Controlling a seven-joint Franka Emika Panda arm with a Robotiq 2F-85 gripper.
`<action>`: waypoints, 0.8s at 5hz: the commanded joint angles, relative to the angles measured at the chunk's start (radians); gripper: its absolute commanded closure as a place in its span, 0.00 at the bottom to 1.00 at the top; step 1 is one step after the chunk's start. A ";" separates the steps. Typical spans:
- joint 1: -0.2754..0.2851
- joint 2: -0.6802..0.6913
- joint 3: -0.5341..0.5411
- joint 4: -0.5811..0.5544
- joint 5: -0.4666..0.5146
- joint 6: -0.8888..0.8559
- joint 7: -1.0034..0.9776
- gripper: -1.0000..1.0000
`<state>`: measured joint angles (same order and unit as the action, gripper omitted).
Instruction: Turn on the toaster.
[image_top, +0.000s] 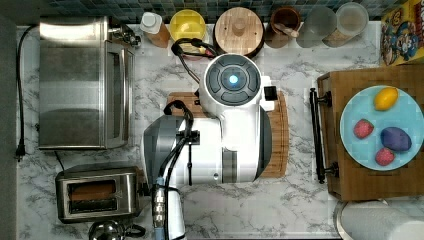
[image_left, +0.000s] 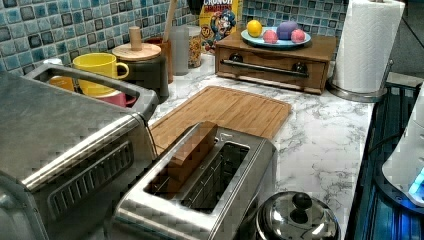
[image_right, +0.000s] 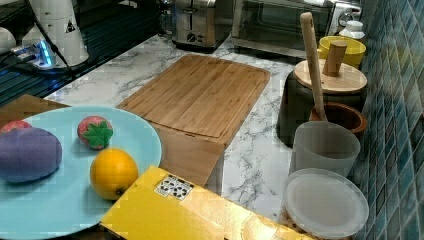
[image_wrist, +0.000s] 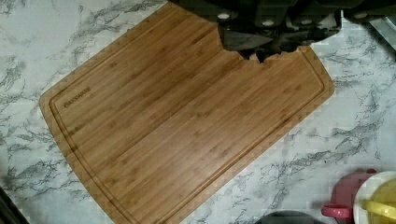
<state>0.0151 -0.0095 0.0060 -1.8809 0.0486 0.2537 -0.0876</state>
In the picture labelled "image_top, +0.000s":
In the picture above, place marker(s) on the amber bottle white cap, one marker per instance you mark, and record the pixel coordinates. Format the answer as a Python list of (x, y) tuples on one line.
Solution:
[(155, 30)]

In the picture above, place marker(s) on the yellow mug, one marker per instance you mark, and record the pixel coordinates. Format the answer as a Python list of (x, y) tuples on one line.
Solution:
[(187, 24)]

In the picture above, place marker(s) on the red strawberry upper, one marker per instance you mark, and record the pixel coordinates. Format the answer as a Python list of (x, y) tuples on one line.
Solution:
[(363, 128)]

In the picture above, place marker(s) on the yellow lemon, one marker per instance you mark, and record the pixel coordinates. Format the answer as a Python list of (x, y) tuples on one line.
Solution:
[(385, 98)]

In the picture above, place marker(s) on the wooden spoon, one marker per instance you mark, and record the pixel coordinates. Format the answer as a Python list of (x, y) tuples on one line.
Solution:
[(288, 31)]

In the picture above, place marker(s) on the red strawberry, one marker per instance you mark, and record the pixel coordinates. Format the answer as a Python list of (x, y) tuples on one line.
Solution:
[(363, 128), (384, 157)]

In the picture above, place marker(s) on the purple toy fruit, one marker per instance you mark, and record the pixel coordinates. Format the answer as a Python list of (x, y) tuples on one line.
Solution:
[(395, 139)]

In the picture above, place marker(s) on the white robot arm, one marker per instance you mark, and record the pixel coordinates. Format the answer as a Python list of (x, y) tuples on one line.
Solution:
[(231, 144)]

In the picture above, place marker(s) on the wooden drawer box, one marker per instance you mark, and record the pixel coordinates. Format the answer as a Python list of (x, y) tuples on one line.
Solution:
[(355, 182)]

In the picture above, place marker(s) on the colourful cereal box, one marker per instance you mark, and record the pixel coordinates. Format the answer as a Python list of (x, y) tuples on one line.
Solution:
[(402, 35)]

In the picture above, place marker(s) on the shiny steel kettle lid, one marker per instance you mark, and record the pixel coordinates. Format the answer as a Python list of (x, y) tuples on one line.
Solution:
[(113, 230)]

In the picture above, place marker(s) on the stainless steel toaster oven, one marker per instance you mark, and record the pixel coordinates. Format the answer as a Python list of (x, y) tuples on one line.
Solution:
[(85, 75)]

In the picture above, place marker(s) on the light blue plate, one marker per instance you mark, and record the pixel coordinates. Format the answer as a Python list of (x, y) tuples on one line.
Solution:
[(405, 114)]

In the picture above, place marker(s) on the frosted glass jar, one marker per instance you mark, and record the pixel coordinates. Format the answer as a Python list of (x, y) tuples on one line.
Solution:
[(319, 23)]

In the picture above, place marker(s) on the white paper towel roll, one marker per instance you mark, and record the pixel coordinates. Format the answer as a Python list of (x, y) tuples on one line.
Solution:
[(375, 220)]

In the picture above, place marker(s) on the red strawberry lower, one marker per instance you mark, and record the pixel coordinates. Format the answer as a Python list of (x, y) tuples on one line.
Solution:
[(384, 157)]

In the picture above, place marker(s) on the clear jar with lid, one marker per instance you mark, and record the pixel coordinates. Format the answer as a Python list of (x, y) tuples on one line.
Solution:
[(352, 19)]

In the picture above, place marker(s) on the canister with wooden lid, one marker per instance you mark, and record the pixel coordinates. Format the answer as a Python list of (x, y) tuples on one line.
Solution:
[(240, 31)]

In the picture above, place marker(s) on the stainless steel two-slot toaster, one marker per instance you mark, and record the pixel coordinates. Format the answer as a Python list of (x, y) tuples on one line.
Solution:
[(125, 202)]

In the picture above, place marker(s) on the brown toast slice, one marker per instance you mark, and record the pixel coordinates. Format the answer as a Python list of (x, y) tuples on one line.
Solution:
[(92, 190)]

